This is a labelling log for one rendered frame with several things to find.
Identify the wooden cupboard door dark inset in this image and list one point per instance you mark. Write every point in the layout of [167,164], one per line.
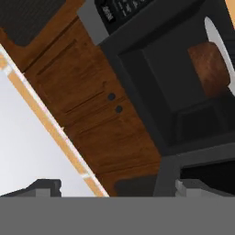
[134,186]
[27,18]

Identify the white round microwave plate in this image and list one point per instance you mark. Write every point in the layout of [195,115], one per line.
[218,39]

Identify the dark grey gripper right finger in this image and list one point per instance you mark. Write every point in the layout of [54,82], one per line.
[189,189]

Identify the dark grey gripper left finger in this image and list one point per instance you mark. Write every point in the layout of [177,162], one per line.
[46,187]

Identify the black and grey microwave oven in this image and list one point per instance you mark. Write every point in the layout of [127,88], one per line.
[153,76]

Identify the black round cupboard knob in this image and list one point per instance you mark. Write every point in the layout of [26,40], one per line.
[111,96]
[118,109]

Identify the brown wooden cupboard door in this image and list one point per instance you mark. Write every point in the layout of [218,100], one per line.
[76,76]
[116,140]

